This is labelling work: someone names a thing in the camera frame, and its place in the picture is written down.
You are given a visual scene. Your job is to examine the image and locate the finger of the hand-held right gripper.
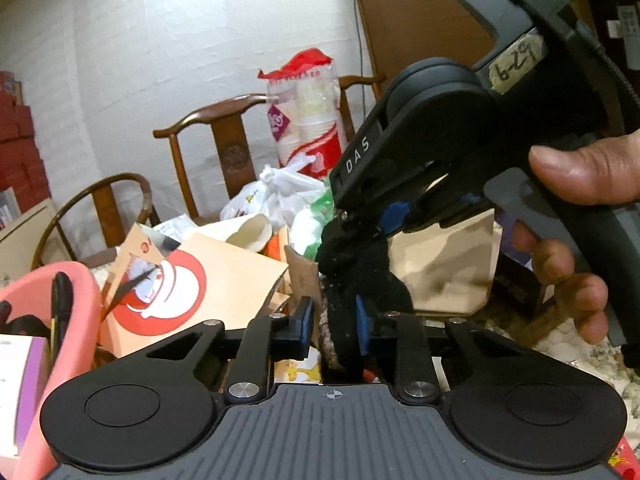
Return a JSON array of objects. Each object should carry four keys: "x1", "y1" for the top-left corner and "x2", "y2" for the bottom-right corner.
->
[
  {"x1": 376, "y1": 174, "x2": 494, "y2": 236},
  {"x1": 328, "y1": 109, "x2": 452, "y2": 214}
]

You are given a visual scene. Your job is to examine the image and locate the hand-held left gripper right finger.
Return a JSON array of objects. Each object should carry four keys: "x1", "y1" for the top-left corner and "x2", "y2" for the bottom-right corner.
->
[{"x1": 356, "y1": 295, "x2": 507, "y2": 406}]

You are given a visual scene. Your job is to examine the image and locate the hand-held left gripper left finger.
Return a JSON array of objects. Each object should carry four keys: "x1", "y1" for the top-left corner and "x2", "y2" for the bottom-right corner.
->
[{"x1": 145, "y1": 297, "x2": 316, "y2": 406}]

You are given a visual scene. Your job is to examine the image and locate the black sock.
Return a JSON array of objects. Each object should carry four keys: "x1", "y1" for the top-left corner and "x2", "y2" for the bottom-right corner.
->
[{"x1": 319, "y1": 219, "x2": 416, "y2": 377}]

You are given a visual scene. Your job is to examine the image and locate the paper bag with red logo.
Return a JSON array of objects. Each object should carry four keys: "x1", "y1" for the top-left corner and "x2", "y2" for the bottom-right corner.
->
[{"x1": 99, "y1": 222, "x2": 292, "y2": 361}]

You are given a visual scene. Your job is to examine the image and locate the pink plastic basin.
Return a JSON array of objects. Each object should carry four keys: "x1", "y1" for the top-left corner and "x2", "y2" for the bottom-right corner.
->
[{"x1": 0, "y1": 260, "x2": 103, "y2": 480}]

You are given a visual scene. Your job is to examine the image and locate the person's right hand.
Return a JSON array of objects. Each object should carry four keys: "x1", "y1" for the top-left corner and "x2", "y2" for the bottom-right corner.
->
[{"x1": 510, "y1": 129, "x2": 640, "y2": 347}]

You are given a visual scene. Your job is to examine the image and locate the brown cardboard piece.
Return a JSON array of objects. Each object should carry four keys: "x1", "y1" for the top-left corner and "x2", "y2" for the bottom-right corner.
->
[{"x1": 284, "y1": 245, "x2": 322, "y2": 311}]

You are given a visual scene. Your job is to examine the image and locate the pack of paper cups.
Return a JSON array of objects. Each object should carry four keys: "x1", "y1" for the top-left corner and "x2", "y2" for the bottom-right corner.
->
[{"x1": 257, "y1": 48, "x2": 349, "y2": 178}]

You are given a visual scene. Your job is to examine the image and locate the brown paper bag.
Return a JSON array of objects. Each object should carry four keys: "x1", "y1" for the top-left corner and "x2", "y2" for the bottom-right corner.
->
[{"x1": 387, "y1": 209, "x2": 503, "y2": 317}]

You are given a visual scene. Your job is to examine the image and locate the white plastic bag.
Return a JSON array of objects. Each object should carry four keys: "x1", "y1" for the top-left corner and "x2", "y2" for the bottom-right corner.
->
[{"x1": 220, "y1": 152, "x2": 328, "y2": 233}]

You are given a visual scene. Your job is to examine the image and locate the green plastic bag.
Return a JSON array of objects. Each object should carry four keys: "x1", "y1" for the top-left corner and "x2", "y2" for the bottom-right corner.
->
[{"x1": 290, "y1": 187, "x2": 337, "y2": 263}]

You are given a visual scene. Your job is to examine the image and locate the wooden door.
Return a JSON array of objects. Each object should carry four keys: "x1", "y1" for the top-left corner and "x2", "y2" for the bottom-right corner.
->
[{"x1": 347, "y1": 0, "x2": 501, "y2": 96}]

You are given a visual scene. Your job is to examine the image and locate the high back wooden chair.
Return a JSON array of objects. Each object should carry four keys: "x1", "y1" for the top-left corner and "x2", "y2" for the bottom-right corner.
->
[{"x1": 152, "y1": 92, "x2": 281, "y2": 227}]

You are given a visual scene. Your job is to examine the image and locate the round back wooden chair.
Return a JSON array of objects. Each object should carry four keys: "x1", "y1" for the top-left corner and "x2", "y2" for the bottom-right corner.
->
[{"x1": 30, "y1": 172, "x2": 161, "y2": 271}]

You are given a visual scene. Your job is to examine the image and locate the white and purple box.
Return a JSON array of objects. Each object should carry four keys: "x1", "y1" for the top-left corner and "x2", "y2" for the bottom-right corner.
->
[{"x1": 0, "y1": 335, "x2": 51, "y2": 458}]

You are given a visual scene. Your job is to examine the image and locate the beige cardboard box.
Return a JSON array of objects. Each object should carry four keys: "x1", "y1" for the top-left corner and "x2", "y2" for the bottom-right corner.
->
[{"x1": 0, "y1": 197, "x2": 66, "y2": 272}]

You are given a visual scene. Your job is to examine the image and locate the stack of red boxes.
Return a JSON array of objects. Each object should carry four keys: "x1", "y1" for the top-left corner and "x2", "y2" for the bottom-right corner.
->
[{"x1": 0, "y1": 70, "x2": 52, "y2": 211}]

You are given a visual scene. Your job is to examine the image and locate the black handled scissors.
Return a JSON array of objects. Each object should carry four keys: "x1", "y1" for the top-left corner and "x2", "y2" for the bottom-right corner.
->
[{"x1": 49, "y1": 271, "x2": 76, "y2": 366}]

